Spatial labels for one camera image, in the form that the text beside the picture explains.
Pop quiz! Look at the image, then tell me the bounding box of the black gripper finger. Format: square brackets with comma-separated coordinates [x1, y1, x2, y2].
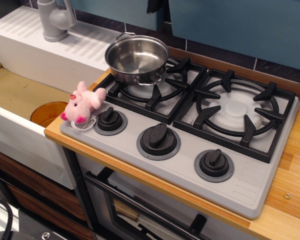
[146, 0, 163, 14]

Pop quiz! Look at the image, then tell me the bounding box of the stainless steel pan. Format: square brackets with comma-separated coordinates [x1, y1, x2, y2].
[104, 32, 170, 86]

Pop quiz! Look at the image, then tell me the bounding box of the black left stove knob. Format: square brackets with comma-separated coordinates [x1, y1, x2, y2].
[93, 107, 128, 136]

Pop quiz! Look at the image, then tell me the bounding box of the black stove knob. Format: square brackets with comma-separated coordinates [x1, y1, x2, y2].
[136, 122, 181, 161]
[194, 149, 235, 183]
[93, 107, 128, 136]

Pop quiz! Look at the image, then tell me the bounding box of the black middle stove knob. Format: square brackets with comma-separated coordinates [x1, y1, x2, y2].
[136, 122, 181, 161]

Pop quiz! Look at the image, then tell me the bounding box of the grey toy stove top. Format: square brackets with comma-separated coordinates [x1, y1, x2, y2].
[59, 46, 300, 220]

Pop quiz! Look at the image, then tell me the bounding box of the black right stove knob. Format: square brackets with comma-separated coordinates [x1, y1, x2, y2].
[194, 149, 235, 183]

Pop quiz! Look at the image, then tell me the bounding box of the black left burner grate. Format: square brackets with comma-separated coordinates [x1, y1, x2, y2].
[93, 56, 207, 125]

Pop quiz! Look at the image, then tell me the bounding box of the black burner grate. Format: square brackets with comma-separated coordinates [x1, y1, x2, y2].
[93, 56, 207, 125]
[173, 69, 298, 163]

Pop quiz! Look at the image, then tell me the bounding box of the grey toy faucet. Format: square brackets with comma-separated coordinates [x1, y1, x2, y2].
[37, 0, 76, 42]

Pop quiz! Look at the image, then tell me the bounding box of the pink stuffed pig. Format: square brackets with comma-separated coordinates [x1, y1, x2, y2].
[60, 81, 106, 132]

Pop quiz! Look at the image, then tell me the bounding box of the white toy sink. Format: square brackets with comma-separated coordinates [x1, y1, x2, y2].
[0, 6, 119, 190]

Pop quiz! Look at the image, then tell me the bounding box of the black right burner grate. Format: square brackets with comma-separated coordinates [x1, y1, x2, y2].
[173, 69, 298, 163]

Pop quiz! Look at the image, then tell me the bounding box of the wooden drawer cabinet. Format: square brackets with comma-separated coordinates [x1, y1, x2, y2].
[0, 152, 96, 240]

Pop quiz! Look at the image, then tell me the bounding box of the oven door with handle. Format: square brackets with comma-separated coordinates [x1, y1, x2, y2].
[83, 166, 231, 240]

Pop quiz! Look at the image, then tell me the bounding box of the black braided cable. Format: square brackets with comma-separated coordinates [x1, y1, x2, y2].
[0, 197, 14, 240]

